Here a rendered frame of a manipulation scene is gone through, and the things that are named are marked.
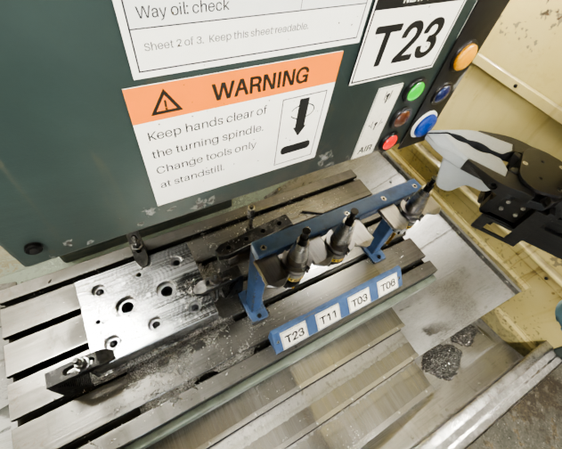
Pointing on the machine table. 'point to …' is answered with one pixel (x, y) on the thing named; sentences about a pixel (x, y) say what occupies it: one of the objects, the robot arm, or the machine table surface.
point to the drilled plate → (148, 307)
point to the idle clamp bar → (250, 239)
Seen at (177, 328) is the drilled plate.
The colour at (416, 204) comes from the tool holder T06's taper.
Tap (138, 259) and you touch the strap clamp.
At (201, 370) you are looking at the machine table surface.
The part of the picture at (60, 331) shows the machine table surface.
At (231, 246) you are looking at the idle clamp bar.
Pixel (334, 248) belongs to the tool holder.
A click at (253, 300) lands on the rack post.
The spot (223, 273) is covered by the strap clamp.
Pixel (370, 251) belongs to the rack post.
